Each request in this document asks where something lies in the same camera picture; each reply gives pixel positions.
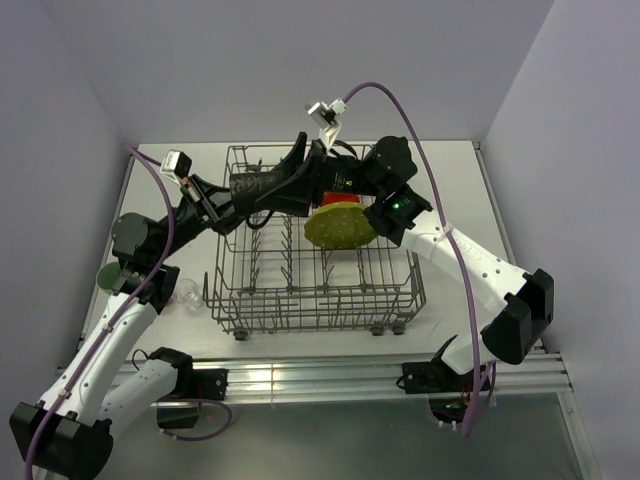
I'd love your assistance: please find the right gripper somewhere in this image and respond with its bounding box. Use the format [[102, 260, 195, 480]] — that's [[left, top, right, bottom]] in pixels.
[[252, 132, 385, 218]]

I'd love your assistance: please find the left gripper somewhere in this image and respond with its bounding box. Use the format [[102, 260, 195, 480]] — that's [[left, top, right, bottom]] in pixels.
[[153, 174, 262, 263]]

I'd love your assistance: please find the dark brown mug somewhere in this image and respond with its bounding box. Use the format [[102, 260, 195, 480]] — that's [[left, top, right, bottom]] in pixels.
[[229, 172, 284, 230]]

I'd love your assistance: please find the orange bowl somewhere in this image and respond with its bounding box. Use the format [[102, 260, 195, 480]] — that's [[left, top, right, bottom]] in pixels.
[[320, 192, 360, 207]]

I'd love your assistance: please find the green dotted plate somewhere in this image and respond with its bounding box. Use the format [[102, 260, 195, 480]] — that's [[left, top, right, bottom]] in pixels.
[[304, 202, 378, 250]]

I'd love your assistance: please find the clear drinking glass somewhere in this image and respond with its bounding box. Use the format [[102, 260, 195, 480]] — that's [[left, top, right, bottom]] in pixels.
[[172, 279, 203, 312]]

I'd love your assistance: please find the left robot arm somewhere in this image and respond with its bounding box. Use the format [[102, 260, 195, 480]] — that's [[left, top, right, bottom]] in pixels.
[[9, 176, 252, 479]]

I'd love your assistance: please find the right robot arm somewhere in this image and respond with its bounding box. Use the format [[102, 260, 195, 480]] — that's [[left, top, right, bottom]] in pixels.
[[246, 136, 554, 390]]

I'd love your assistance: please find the pale green cup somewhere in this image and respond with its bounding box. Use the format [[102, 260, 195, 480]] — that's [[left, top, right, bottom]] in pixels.
[[96, 262, 121, 293]]

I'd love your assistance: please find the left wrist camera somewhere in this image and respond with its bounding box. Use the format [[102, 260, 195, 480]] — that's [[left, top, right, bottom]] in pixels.
[[159, 150, 192, 185]]

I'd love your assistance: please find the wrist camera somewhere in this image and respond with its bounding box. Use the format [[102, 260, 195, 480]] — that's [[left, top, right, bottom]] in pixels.
[[159, 150, 192, 185], [305, 98, 347, 150]]

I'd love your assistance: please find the grey wire dish rack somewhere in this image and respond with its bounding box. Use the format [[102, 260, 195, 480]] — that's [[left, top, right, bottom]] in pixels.
[[201, 143, 427, 342]]

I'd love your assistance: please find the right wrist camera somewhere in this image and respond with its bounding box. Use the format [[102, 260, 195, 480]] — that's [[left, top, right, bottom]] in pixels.
[[305, 98, 347, 150]]

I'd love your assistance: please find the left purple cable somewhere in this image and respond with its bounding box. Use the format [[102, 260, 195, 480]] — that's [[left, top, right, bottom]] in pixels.
[[24, 144, 176, 480]]

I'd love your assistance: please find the purple cable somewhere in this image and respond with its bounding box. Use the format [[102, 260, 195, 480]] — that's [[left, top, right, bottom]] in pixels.
[[24, 144, 176, 480], [342, 82, 497, 439]]

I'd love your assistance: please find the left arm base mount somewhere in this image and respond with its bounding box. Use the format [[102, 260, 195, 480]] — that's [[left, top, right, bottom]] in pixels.
[[156, 368, 233, 438]]

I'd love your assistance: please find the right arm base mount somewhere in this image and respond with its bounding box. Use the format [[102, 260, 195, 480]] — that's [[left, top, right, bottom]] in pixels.
[[396, 351, 474, 394]]

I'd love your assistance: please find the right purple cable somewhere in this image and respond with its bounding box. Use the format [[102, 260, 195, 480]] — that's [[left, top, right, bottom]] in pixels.
[[342, 82, 497, 439]]

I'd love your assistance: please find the aluminium mounting rail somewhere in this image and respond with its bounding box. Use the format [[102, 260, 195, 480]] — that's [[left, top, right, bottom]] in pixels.
[[54, 344, 574, 406]]

